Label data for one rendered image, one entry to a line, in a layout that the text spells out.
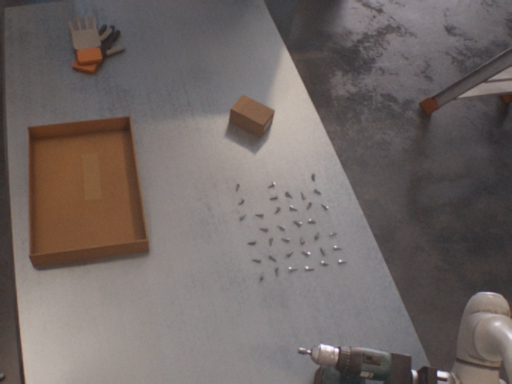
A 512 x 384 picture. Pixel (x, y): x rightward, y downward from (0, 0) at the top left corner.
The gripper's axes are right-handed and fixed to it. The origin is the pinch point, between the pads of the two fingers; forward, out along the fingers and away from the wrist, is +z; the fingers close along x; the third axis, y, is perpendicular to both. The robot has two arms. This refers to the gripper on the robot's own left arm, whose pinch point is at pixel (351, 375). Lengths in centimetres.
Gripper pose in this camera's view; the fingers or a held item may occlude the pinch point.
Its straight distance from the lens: 130.1
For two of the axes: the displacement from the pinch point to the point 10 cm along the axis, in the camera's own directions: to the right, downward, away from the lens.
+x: 1.7, -8.0, 5.8
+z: -9.8, -2.1, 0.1
